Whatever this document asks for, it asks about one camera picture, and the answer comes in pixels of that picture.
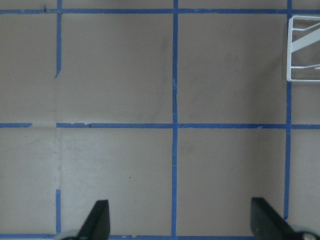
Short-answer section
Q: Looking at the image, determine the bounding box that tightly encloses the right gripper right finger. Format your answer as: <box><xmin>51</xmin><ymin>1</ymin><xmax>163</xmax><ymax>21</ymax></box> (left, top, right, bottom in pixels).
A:
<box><xmin>250</xmin><ymin>197</ymin><xmax>300</xmax><ymax>240</ymax></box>

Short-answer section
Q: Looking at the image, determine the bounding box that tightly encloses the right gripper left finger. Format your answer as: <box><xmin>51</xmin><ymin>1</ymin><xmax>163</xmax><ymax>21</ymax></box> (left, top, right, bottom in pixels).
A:
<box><xmin>75</xmin><ymin>200</ymin><xmax>111</xmax><ymax>240</ymax></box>

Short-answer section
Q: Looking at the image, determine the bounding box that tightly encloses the white wire cup rack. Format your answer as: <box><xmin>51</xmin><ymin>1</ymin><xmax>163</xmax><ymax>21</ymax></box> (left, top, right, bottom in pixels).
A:
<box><xmin>286</xmin><ymin>15</ymin><xmax>320</xmax><ymax>83</ymax></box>

